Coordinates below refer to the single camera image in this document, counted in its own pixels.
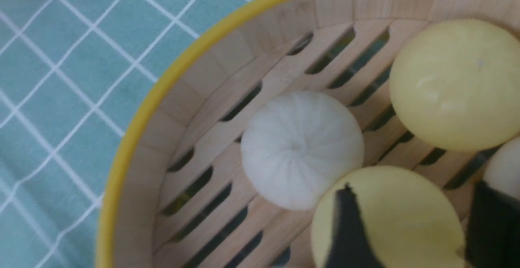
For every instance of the bamboo steamer tray yellow rim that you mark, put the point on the bamboo steamer tray yellow rim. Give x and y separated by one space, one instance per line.
177 193

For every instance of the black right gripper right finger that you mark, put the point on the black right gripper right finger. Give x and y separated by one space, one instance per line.
493 230

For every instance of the yellow bun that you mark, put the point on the yellow bun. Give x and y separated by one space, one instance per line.
455 85
409 221

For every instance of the green checkered tablecloth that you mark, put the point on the green checkered tablecloth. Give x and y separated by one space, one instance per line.
73 74

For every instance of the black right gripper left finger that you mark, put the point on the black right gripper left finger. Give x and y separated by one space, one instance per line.
350 245

